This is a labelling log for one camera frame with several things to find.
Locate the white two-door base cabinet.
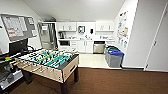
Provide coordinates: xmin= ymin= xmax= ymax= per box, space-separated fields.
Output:
xmin=77 ymin=39 xmax=95 ymax=54

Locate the white drawer stack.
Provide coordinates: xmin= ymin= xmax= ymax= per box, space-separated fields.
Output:
xmin=69 ymin=39 xmax=79 ymax=53

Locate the black microwave oven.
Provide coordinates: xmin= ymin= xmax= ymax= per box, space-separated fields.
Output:
xmin=59 ymin=39 xmax=71 ymax=47

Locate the white narrow drawer cabinet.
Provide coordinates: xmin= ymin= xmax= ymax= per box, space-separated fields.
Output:
xmin=105 ymin=38 xmax=116 ymax=48

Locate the blue-lid grey recycling bin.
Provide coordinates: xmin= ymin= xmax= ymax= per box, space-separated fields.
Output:
xmin=108 ymin=49 xmax=126 ymax=69

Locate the green foosball table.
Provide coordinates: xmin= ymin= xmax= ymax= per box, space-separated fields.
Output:
xmin=9 ymin=48 xmax=81 ymax=94

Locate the stainless steel refrigerator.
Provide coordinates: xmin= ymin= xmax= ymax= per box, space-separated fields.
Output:
xmin=37 ymin=21 xmax=59 ymax=51

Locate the white paper refrigerator notice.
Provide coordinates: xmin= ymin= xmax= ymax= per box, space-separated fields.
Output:
xmin=41 ymin=25 xmax=49 ymax=31

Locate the grey bulletin board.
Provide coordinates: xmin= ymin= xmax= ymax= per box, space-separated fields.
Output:
xmin=0 ymin=13 xmax=39 ymax=43

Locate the white room door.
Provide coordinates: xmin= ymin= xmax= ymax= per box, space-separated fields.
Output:
xmin=144 ymin=3 xmax=168 ymax=73

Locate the white upper wall cabinet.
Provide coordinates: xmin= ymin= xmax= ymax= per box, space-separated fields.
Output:
xmin=95 ymin=21 xmax=115 ymax=33
xmin=56 ymin=21 xmax=78 ymax=33

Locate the large white wall poster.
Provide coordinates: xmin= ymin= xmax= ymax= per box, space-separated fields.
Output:
xmin=116 ymin=10 xmax=130 ymax=28

